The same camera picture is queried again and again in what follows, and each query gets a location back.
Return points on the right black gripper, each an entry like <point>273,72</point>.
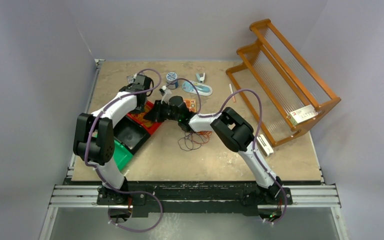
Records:
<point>156,113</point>

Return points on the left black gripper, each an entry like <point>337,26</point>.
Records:
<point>138,110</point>

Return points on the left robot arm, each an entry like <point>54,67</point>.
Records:
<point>94,139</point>

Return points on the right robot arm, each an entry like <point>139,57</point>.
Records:
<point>233,130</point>

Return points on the marker pen pack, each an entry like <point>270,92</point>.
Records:
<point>131,78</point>

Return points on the red plastic bin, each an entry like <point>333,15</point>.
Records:
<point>150,126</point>

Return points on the black plastic bin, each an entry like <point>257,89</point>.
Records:
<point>129,136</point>

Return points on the small round tin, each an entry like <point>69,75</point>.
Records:
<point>171,82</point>

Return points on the orange spiral notebook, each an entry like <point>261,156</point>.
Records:
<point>191,104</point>

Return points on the green plastic bin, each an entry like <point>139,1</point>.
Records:
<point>122,156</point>

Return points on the blue correction tape package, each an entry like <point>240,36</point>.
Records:
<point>194,87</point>

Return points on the white orange pen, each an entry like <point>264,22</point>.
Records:
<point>233,98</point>

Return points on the white rectangular block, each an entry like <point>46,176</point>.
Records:
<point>264,145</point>

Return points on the wooden rack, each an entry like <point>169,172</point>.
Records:
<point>283,80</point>

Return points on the white small box on rack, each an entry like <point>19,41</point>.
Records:
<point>302,114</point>

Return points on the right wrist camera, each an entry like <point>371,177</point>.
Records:
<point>166,94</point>

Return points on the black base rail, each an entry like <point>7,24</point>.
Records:
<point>195,197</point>

